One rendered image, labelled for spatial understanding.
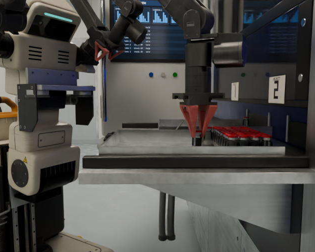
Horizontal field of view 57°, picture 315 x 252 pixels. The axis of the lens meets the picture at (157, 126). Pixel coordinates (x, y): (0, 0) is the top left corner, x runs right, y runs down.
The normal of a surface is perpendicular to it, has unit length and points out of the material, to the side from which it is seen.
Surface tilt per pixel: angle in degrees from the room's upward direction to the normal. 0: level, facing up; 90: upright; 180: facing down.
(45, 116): 98
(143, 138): 90
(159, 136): 90
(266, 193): 90
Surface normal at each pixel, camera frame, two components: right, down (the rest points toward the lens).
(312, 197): -1.00, 0.00
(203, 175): 0.01, 0.11
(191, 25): -0.43, 0.25
